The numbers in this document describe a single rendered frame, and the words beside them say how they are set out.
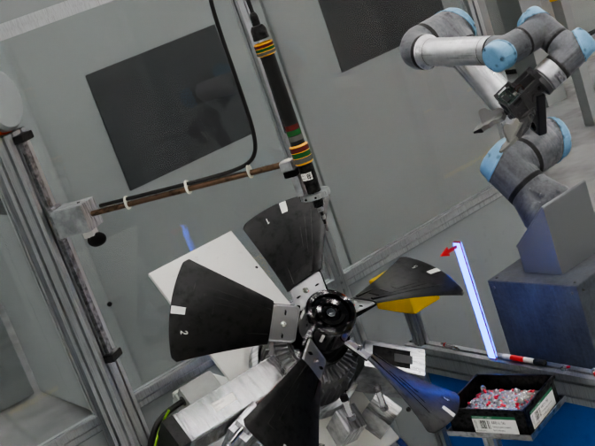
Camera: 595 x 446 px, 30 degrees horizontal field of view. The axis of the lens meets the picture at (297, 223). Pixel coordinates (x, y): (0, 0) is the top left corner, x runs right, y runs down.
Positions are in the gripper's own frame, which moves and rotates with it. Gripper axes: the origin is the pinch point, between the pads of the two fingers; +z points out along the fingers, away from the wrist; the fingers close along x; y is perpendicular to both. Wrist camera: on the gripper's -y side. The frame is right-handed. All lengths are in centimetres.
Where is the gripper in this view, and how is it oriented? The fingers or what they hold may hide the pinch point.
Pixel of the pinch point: (489, 142)
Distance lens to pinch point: 282.2
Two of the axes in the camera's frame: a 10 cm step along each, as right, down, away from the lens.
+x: 4.0, 4.6, -7.9
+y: -5.8, -5.4, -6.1
